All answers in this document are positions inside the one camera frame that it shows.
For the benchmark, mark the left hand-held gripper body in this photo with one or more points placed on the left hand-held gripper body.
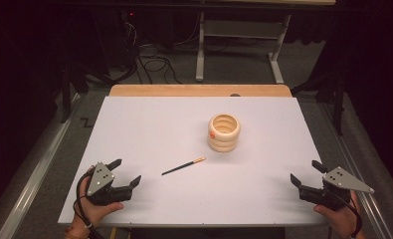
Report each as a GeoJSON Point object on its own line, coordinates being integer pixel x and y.
{"type": "Point", "coordinates": [99, 181]}

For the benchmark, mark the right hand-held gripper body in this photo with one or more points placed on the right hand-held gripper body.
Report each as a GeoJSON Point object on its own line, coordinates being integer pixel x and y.
{"type": "Point", "coordinates": [340, 181]}

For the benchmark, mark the person's left hand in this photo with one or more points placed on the person's left hand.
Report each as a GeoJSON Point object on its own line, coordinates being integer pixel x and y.
{"type": "Point", "coordinates": [93, 214]}

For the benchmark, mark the person's right hand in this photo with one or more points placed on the person's right hand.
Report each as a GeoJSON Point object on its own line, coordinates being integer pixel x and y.
{"type": "Point", "coordinates": [341, 220]}

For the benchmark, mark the black pencil with beige end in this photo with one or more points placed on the black pencil with beige end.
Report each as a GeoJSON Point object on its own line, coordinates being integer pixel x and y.
{"type": "Point", "coordinates": [180, 167]}

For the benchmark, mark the black metal stand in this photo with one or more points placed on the black metal stand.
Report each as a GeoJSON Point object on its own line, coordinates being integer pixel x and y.
{"type": "Point", "coordinates": [339, 99]}
{"type": "Point", "coordinates": [65, 93]}

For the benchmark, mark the cream ringed pen holder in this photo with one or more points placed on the cream ringed pen holder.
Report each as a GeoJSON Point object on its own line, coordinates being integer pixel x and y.
{"type": "Point", "coordinates": [224, 137]}

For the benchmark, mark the dark computer with red light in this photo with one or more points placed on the dark computer with red light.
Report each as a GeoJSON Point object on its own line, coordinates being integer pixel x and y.
{"type": "Point", "coordinates": [131, 26]}

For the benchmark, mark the aluminium floor rail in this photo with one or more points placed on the aluminium floor rail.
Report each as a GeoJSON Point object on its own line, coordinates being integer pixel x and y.
{"type": "Point", "coordinates": [35, 172]}
{"type": "Point", "coordinates": [359, 166]}

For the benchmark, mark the white metal desk frame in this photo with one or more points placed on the white metal desk frame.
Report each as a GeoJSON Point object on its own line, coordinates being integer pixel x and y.
{"type": "Point", "coordinates": [200, 49]}

